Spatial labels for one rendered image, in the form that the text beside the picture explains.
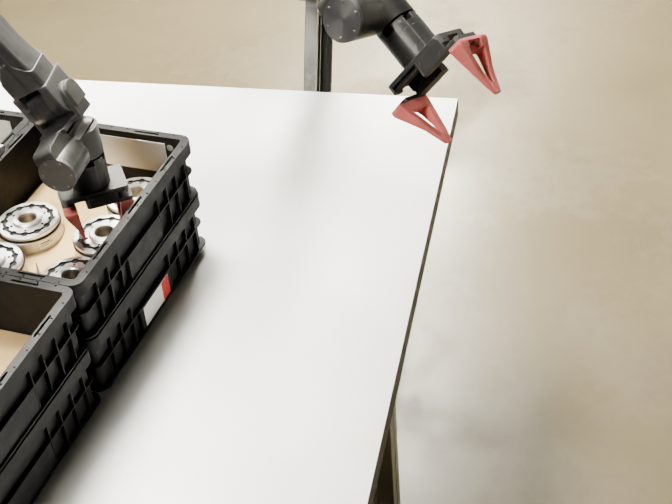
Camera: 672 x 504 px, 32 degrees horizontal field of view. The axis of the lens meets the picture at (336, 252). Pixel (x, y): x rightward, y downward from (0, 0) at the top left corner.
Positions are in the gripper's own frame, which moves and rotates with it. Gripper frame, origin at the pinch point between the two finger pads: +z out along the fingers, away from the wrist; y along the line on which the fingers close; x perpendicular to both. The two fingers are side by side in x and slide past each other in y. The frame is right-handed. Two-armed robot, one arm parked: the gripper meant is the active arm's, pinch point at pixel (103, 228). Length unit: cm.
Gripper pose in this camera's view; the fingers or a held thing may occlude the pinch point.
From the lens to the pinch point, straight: 193.3
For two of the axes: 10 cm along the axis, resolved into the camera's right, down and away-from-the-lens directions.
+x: -3.5, -5.7, 7.5
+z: 0.7, 7.8, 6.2
